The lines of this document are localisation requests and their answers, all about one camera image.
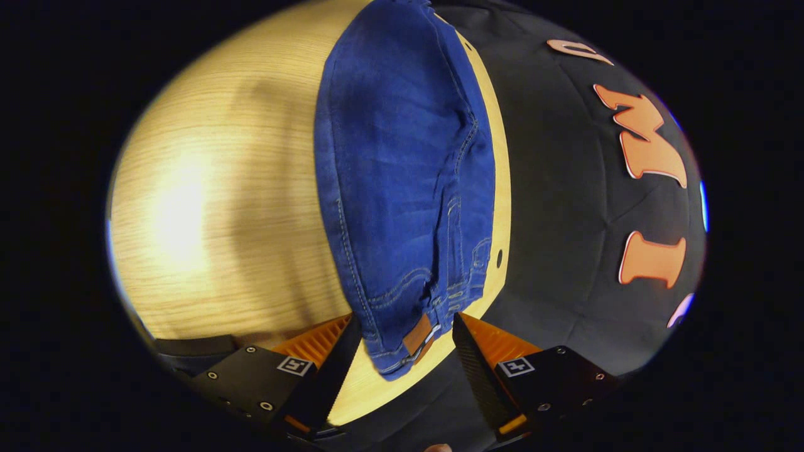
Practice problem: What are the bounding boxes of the blue denim jeans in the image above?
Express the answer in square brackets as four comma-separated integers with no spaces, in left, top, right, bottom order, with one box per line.
[314,0,497,382]

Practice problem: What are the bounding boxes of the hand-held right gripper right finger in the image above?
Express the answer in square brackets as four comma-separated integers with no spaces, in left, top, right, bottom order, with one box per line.
[451,312,621,441]

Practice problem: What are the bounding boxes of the black backdrop cloth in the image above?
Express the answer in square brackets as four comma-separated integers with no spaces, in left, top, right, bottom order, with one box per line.
[154,0,709,452]

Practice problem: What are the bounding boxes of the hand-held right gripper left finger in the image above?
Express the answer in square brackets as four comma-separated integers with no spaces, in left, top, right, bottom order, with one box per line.
[187,313,364,440]

